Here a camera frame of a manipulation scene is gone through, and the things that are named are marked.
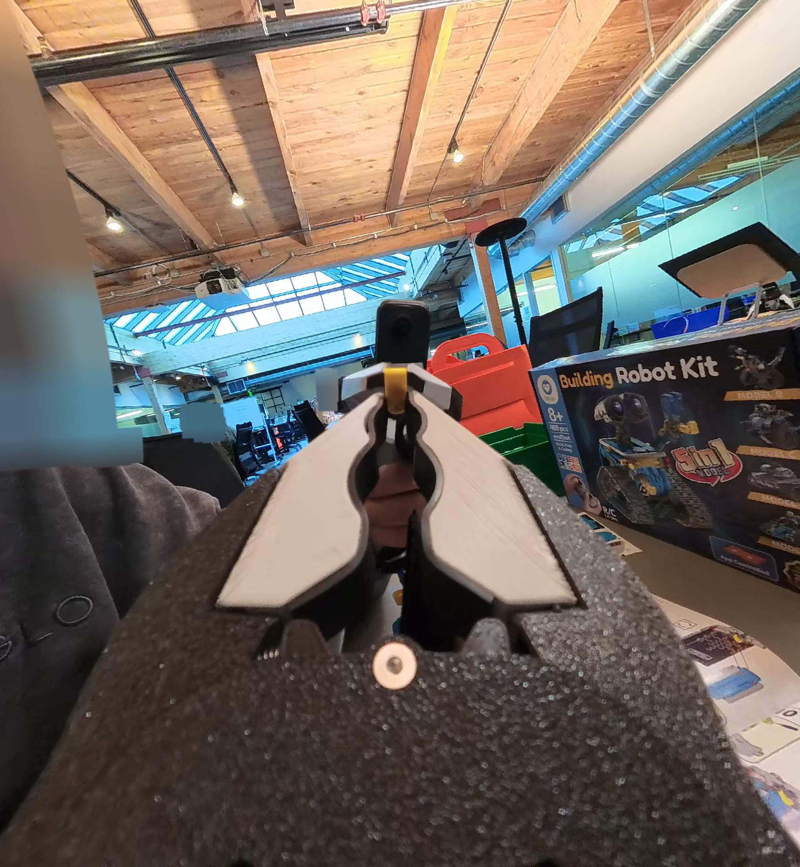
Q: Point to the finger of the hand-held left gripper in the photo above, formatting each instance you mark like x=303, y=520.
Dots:
x=433, y=389
x=359, y=386

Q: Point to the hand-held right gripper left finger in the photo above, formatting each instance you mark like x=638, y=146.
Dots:
x=305, y=528

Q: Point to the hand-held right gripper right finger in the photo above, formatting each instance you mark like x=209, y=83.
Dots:
x=494, y=528

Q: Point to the yellow small connector piece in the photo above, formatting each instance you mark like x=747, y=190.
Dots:
x=394, y=386

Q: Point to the person's left hand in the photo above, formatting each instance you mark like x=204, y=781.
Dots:
x=389, y=508

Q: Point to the orange plastic case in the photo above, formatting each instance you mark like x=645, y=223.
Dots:
x=494, y=386

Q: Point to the green box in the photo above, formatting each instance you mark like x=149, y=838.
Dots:
x=528, y=454

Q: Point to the black office chair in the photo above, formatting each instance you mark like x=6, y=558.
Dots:
x=247, y=440

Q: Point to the black floor lamp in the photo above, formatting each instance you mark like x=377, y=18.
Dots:
x=501, y=230

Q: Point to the black monitor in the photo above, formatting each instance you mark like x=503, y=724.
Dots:
x=569, y=325

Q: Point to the blue printed kit box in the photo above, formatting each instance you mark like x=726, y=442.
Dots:
x=644, y=433

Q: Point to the ceiling spot light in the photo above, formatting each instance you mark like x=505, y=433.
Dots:
x=114, y=222
x=457, y=154
x=237, y=198

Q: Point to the blue storage bin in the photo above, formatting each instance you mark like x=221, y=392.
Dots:
x=684, y=324

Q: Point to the person's grey sweater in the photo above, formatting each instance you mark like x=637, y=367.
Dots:
x=47, y=609

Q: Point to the building instruction booklet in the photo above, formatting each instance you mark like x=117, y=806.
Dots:
x=765, y=731

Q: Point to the black ceiling pipe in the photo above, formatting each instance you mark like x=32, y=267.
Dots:
x=169, y=47

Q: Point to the white ceiling camera unit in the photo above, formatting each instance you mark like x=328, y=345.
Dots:
x=218, y=284

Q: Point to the ribbed ceiling duct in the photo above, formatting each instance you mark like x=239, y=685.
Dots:
x=644, y=88

